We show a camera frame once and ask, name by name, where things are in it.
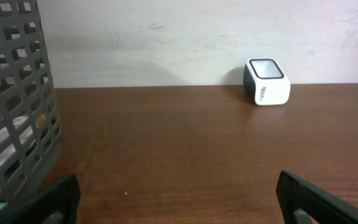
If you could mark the white barcode scanner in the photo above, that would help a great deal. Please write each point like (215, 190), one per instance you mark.
(265, 82)

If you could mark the grey plastic mesh basket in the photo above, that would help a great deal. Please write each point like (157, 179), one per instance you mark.
(30, 125)

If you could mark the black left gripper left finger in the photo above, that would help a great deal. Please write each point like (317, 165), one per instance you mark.
(62, 197)

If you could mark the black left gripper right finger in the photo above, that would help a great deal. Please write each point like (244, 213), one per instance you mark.
(303, 202)

